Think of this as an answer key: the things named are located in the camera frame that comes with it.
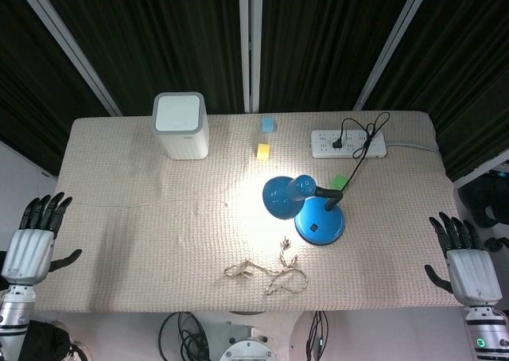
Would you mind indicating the white frame post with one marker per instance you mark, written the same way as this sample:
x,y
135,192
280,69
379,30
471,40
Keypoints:
x,y
65,45
391,43
249,45

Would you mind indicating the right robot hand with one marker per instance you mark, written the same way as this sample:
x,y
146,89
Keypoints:
x,y
471,271

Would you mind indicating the blue foam block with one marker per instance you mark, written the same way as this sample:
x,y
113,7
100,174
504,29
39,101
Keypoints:
x,y
267,124

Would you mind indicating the green foam block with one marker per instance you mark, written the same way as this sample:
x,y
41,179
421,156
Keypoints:
x,y
338,181

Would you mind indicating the black bag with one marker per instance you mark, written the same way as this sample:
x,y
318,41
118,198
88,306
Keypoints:
x,y
51,343

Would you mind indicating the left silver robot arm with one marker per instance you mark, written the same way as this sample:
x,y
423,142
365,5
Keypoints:
x,y
14,321

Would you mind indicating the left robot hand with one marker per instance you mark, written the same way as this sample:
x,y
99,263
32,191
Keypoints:
x,y
29,249

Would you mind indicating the blue desk lamp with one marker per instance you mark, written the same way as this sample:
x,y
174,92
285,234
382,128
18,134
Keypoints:
x,y
304,210

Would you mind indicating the white air purifier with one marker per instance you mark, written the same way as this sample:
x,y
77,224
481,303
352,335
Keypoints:
x,y
181,126

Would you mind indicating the black equipment pile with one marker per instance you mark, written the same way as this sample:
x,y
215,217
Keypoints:
x,y
487,204

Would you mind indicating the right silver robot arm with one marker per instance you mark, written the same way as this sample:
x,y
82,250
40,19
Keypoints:
x,y
487,331

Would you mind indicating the robot torso base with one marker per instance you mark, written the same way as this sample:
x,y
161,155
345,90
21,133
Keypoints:
x,y
248,343

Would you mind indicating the yellow foam block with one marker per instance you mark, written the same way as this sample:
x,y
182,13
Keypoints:
x,y
263,151

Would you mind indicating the beige waffle tablecloth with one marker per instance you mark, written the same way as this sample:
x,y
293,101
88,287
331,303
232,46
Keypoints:
x,y
246,218

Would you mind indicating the white power strip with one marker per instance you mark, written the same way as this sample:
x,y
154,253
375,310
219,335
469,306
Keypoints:
x,y
348,143

